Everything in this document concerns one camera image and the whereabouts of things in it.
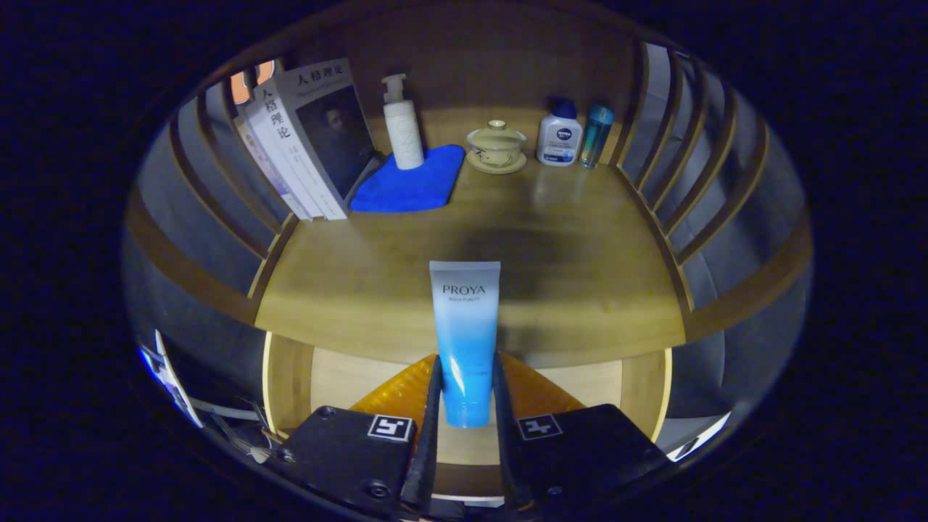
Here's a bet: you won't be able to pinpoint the wooden drawer with black knob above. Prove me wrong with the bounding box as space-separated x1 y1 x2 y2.
262 331 674 501

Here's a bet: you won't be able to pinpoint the wooden cabinet with slatted hutch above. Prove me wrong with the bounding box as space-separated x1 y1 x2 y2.
123 7 814 501

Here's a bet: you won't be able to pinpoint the beige lidded tea cup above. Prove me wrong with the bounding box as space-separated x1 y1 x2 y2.
465 120 528 175

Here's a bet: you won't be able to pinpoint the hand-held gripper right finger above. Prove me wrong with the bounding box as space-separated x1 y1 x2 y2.
492 352 671 517

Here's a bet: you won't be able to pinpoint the white pump bottle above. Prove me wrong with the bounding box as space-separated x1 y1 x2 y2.
381 73 426 171

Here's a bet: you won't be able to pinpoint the blue folded cloth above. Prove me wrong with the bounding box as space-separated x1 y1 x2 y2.
349 144 466 214

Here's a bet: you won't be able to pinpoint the wooden countertop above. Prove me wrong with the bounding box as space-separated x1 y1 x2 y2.
254 141 686 367

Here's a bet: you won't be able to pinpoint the lavender book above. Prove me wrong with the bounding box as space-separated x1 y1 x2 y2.
233 116 314 220

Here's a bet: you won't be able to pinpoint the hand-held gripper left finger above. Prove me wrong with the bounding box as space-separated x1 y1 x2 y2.
278 354 444 520

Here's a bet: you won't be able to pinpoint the blue and white cosmetic tube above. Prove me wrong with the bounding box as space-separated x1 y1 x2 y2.
429 261 502 429

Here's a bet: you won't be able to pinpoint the teal slim bottle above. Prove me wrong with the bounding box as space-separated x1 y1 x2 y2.
578 105 616 170

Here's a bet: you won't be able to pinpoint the thin black floor cables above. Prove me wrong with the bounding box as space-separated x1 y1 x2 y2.
207 399 291 465

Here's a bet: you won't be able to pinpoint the white book with dark cover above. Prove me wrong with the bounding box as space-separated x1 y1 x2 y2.
254 58 385 220

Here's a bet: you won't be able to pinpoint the white lotion bottle blue cap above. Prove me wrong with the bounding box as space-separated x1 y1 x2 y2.
536 98 584 167

